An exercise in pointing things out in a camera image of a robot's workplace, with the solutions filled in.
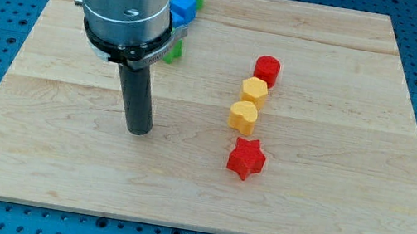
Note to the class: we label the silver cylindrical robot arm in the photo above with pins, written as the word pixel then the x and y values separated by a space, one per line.
pixel 136 33

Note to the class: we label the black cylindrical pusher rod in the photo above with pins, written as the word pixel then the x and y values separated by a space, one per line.
pixel 137 99

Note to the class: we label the yellow hexagon block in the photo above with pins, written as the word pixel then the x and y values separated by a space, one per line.
pixel 254 90

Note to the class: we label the wooden board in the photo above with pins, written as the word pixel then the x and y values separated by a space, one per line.
pixel 338 128

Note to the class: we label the red star block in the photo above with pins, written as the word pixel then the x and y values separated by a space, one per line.
pixel 246 158

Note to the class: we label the green star block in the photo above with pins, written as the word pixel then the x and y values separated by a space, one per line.
pixel 174 53

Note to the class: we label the blue cube block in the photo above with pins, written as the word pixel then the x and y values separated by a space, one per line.
pixel 183 12

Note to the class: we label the yellow heart block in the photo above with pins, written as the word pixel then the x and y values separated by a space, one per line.
pixel 242 117

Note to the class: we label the red cylinder block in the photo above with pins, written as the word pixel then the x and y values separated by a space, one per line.
pixel 267 69

